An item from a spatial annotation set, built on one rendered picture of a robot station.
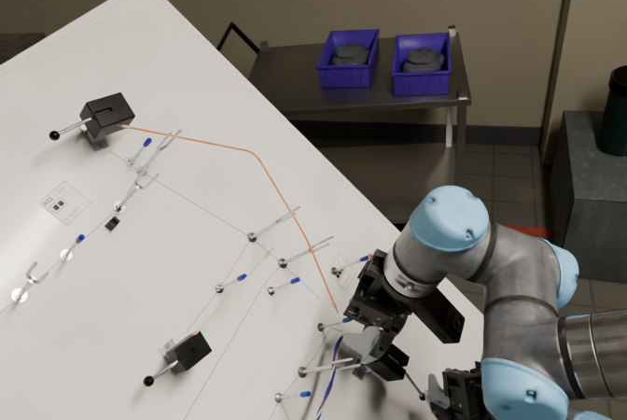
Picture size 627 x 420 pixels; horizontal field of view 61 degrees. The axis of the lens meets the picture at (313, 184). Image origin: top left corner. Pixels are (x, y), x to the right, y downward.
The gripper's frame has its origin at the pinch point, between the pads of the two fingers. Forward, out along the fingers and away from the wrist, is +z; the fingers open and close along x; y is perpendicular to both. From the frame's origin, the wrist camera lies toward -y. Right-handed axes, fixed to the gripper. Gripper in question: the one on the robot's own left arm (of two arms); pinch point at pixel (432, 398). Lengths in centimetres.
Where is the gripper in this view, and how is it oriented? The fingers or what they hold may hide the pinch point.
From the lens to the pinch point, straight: 100.7
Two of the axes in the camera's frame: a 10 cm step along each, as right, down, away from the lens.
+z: -4.2, 1.1, 9.0
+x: -9.0, 1.0, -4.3
